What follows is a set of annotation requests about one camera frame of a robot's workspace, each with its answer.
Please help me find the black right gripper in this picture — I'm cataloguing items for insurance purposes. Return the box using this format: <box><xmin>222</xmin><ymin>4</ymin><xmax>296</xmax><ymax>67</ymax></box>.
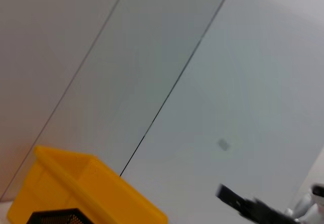
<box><xmin>214</xmin><ymin>182</ymin><xmax>296</xmax><ymax>224</ymax></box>

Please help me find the black mesh pen holder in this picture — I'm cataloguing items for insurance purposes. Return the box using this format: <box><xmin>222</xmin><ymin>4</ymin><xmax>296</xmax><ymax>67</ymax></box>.
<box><xmin>26</xmin><ymin>207</ymin><xmax>90</xmax><ymax>224</ymax></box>

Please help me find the yellow plastic bin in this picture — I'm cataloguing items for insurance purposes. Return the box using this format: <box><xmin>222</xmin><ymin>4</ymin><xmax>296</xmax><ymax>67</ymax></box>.
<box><xmin>7</xmin><ymin>145</ymin><xmax>169</xmax><ymax>224</ymax></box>

